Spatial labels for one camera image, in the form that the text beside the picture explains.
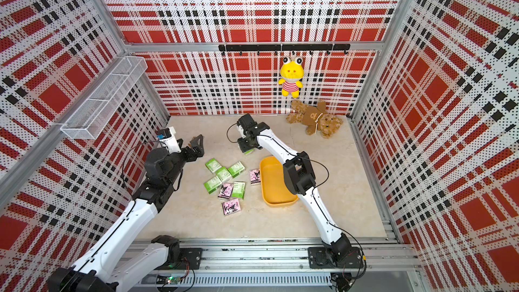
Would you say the pink tissue pack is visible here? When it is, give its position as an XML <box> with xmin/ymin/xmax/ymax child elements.
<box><xmin>218</xmin><ymin>182</ymin><xmax>234</xmax><ymax>200</ymax></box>
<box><xmin>222</xmin><ymin>199</ymin><xmax>241</xmax><ymax>216</ymax></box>
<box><xmin>249</xmin><ymin>168</ymin><xmax>262</xmax><ymax>186</ymax></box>

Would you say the yellow storage tray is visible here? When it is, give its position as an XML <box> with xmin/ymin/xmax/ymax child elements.
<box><xmin>259</xmin><ymin>156</ymin><xmax>299</xmax><ymax>207</ymax></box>

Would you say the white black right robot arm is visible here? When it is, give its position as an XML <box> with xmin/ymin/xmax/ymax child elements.
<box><xmin>236</xmin><ymin>114</ymin><xmax>366</xmax><ymax>272</ymax></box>

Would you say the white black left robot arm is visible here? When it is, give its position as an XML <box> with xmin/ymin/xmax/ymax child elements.
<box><xmin>47</xmin><ymin>128</ymin><xmax>204</xmax><ymax>291</ymax></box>

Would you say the pink tissue pack bottom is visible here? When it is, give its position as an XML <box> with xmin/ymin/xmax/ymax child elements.
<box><xmin>222</xmin><ymin>199</ymin><xmax>241</xmax><ymax>216</ymax></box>

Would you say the brown teddy bear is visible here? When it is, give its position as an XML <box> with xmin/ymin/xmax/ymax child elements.
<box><xmin>286</xmin><ymin>100</ymin><xmax>343</xmax><ymax>139</ymax></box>

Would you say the yellow frog plush toy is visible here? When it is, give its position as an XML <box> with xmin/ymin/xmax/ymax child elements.
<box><xmin>278</xmin><ymin>57</ymin><xmax>304</xmax><ymax>99</ymax></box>

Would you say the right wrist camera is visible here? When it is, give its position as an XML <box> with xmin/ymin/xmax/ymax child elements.
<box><xmin>237</xmin><ymin>114</ymin><xmax>258</xmax><ymax>132</ymax></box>

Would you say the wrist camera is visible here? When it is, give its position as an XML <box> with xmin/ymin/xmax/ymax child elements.
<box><xmin>157</xmin><ymin>127</ymin><xmax>181</xmax><ymax>154</ymax></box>
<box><xmin>237</xmin><ymin>114</ymin><xmax>258</xmax><ymax>132</ymax></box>

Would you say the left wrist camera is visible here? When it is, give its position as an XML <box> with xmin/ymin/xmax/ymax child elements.
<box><xmin>157</xmin><ymin>127</ymin><xmax>181</xmax><ymax>154</ymax></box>

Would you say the white wire mesh basket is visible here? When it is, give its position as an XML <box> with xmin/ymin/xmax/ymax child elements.
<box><xmin>61</xmin><ymin>56</ymin><xmax>147</xmax><ymax>140</ymax></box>

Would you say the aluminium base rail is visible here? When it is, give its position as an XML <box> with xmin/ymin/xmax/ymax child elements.
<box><xmin>135</xmin><ymin>238</ymin><xmax>428</xmax><ymax>291</ymax></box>

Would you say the black hook rail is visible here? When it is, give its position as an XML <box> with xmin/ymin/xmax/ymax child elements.
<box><xmin>218</xmin><ymin>43</ymin><xmax>351</xmax><ymax>54</ymax></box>

